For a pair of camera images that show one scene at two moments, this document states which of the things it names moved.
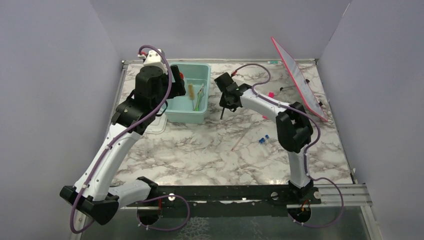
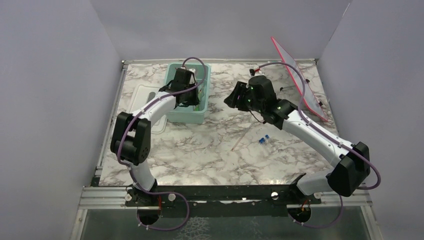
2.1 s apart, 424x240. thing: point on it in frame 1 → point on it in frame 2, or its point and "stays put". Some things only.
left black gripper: x=178 y=88 → x=194 y=100
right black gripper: x=223 y=103 → x=233 y=100
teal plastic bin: x=180 y=108 stays put
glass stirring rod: x=241 y=137 stays put
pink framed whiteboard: x=301 y=82 stays put
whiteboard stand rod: x=282 y=88 stays put
